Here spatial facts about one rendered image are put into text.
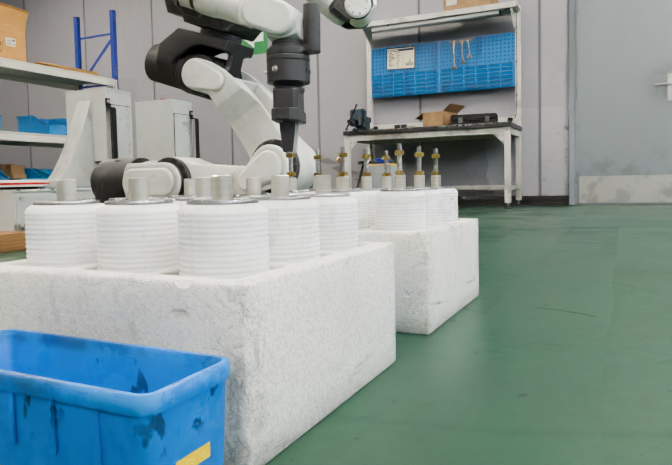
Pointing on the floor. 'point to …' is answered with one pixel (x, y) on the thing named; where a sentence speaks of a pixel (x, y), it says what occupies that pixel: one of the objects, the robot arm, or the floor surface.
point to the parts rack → (13, 71)
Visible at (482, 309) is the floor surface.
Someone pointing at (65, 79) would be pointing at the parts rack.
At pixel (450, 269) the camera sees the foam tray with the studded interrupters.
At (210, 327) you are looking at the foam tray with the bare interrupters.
